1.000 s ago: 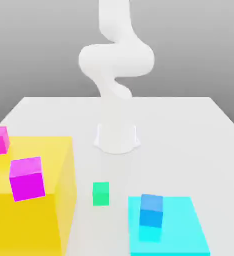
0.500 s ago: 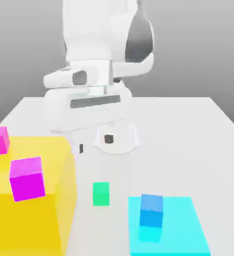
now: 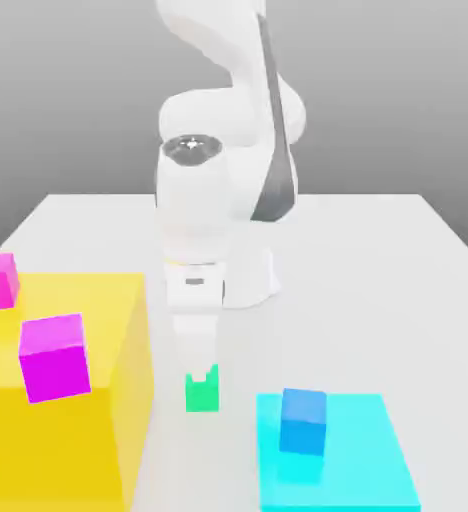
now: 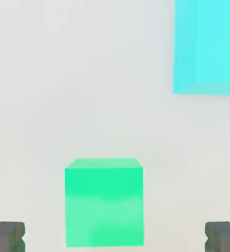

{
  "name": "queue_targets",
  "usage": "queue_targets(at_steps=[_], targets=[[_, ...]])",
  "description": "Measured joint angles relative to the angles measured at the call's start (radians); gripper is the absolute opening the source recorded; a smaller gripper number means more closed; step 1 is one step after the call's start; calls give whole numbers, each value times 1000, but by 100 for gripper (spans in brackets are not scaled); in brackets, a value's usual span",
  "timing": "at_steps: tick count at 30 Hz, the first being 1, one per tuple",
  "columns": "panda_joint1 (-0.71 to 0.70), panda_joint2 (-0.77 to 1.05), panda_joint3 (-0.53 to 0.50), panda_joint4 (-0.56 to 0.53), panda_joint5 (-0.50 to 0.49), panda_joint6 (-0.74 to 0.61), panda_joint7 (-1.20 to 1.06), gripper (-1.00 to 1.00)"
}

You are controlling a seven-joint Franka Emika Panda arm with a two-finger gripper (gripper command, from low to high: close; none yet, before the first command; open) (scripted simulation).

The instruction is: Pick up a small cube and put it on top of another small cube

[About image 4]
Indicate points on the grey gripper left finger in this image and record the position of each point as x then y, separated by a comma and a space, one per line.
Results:
3, 236

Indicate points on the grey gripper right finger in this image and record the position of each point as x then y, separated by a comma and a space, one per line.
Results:
225, 236

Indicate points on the small green cube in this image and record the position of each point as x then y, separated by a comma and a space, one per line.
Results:
104, 202

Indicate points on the large cyan box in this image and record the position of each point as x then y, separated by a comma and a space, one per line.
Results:
207, 47

